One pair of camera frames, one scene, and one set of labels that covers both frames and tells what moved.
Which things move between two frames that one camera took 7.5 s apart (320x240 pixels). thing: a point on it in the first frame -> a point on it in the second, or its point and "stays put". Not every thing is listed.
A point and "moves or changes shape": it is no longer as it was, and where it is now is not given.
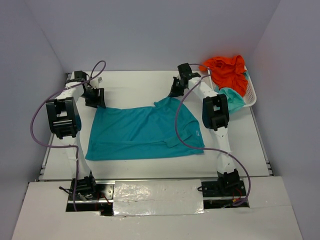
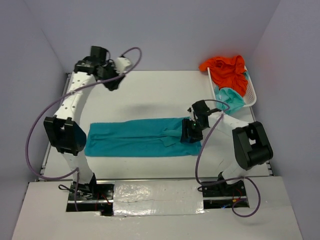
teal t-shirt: x=143 y=132 moves or changes shape
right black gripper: x=174 y=92 -> x=196 y=137
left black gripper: x=98 y=101 -> x=114 y=85
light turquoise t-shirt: x=235 y=100 stays put
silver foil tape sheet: x=157 y=197 stays put
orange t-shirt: x=228 y=72 stays put
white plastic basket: x=250 y=97 stays put
